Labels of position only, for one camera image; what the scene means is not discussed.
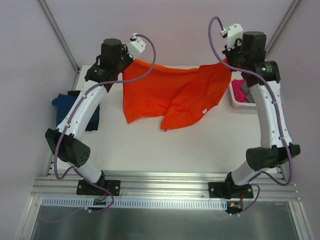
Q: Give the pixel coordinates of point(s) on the grey t shirt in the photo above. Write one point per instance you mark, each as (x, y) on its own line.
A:
(248, 96)

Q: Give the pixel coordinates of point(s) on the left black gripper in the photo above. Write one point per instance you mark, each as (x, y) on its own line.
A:
(122, 63)

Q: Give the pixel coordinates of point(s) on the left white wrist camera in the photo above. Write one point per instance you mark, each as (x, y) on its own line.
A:
(135, 47)

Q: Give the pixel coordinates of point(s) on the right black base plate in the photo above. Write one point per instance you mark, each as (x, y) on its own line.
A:
(220, 190)

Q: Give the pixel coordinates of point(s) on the left aluminium frame post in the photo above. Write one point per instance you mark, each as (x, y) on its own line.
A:
(57, 32)

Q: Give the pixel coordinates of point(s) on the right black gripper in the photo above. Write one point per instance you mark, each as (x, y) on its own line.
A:
(230, 59)

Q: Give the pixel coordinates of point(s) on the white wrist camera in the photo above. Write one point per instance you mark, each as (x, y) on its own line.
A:
(233, 35)
(135, 47)

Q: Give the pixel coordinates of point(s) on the white plastic basket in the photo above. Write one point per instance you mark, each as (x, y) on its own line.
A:
(238, 105)

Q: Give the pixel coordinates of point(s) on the blue folded t shirt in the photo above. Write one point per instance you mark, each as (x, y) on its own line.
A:
(61, 105)

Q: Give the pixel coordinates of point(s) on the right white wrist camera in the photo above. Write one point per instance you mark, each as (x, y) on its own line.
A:
(233, 35)

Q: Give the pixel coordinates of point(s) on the pink t shirt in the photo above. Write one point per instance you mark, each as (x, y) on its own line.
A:
(239, 95)

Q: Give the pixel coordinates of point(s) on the white slotted cable duct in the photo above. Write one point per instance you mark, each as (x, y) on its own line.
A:
(135, 203)

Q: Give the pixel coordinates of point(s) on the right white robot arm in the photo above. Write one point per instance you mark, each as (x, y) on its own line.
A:
(276, 147)

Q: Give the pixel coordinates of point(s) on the right aluminium frame post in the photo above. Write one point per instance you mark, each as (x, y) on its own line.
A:
(282, 25)

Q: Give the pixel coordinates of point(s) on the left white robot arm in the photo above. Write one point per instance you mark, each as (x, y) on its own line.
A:
(65, 141)

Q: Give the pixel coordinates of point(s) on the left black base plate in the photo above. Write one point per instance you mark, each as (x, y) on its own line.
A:
(85, 188)

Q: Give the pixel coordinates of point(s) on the aluminium extrusion rail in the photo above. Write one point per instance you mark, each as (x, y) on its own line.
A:
(163, 185)

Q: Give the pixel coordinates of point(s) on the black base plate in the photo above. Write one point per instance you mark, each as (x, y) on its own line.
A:
(85, 188)
(220, 190)

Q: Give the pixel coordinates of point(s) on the orange t shirt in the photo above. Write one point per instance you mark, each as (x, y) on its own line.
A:
(180, 96)

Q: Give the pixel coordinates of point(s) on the aluminium frame post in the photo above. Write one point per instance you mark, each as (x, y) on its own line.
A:
(282, 25)
(57, 32)

